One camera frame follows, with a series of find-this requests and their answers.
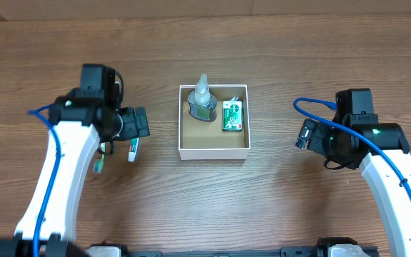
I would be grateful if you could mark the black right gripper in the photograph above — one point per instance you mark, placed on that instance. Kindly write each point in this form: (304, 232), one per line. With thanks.
(321, 132)

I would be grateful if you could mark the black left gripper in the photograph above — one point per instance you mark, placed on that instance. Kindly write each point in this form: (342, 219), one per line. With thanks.
(133, 129)

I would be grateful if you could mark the teal white small tube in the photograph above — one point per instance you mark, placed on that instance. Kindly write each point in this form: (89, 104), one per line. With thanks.
(133, 149)

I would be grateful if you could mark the clear purple liquid bottle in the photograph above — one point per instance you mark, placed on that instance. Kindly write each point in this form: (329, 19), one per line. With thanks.
(202, 102)

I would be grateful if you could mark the green white small packet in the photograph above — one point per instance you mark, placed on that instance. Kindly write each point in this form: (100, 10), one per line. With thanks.
(232, 115)

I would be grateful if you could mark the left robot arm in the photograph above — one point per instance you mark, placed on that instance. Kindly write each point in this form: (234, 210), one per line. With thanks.
(78, 123)

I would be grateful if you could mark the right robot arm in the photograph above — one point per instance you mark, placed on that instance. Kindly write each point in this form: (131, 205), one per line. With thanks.
(356, 139)

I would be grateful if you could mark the white cardboard box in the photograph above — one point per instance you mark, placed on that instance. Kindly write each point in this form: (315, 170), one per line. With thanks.
(199, 140)

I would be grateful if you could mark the green toothbrush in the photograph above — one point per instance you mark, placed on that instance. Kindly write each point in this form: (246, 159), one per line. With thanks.
(98, 164)

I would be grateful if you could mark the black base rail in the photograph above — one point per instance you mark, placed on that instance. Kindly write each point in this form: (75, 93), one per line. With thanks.
(329, 246)

